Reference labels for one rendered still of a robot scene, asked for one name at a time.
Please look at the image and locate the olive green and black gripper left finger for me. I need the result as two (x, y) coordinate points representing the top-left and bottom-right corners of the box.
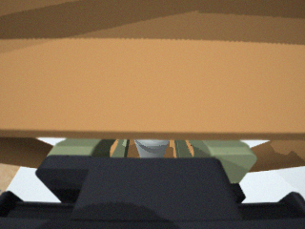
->
(48, 139), (130, 157)

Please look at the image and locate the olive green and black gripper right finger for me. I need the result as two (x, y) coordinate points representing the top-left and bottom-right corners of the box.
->
(174, 140), (257, 184)

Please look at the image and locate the grey bottle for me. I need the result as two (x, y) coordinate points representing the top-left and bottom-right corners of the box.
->
(134, 139), (169, 157)

